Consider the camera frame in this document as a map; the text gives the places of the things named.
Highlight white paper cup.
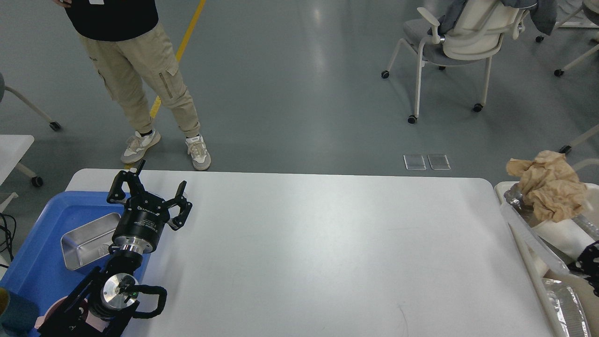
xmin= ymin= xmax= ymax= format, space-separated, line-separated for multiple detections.
xmin=533 ymin=219 xmax=595 ymax=260

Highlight clear floor socket cover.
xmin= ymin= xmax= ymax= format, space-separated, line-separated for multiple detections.
xmin=403 ymin=154 xmax=452 ymax=171

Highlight blue plastic tray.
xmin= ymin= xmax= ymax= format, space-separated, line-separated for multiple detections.
xmin=1 ymin=191 xmax=149 ymax=316

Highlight black cable at left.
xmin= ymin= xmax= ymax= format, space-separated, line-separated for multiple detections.
xmin=0 ymin=212 xmax=17 ymax=267

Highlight square steel tray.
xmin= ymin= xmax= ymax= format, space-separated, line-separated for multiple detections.
xmin=60 ymin=212 xmax=121 ymax=274

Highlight brown paper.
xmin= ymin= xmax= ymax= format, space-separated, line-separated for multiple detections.
xmin=506 ymin=151 xmax=587 ymax=222

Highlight grey jacket on chair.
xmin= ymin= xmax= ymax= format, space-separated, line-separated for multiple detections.
xmin=437 ymin=0 xmax=557 ymax=36

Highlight chair legs at right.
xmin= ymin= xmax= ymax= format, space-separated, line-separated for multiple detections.
xmin=536 ymin=0 xmax=599 ymax=174

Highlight beige plastic bin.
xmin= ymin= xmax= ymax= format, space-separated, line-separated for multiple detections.
xmin=495 ymin=181 xmax=598 ymax=337

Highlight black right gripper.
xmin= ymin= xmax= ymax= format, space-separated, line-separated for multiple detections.
xmin=569 ymin=241 xmax=599 ymax=296

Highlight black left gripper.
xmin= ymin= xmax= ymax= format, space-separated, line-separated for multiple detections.
xmin=107 ymin=160 xmax=193 ymax=253

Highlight white office chair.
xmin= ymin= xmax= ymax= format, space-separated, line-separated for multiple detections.
xmin=381 ymin=0 xmax=529 ymax=124

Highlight person in beige trousers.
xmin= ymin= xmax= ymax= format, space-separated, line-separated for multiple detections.
xmin=56 ymin=0 xmax=211 ymax=171

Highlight chair base at left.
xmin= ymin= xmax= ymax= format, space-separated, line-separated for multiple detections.
xmin=0 ymin=73 xmax=62 ymax=132

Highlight white side table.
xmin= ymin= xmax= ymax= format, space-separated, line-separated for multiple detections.
xmin=0 ymin=134 xmax=44 ymax=187

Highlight teal cup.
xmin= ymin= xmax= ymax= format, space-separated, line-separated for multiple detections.
xmin=0 ymin=287 xmax=39 ymax=337

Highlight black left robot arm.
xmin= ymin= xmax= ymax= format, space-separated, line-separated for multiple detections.
xmin=37 ymin=160 xmax=192 ymax=337

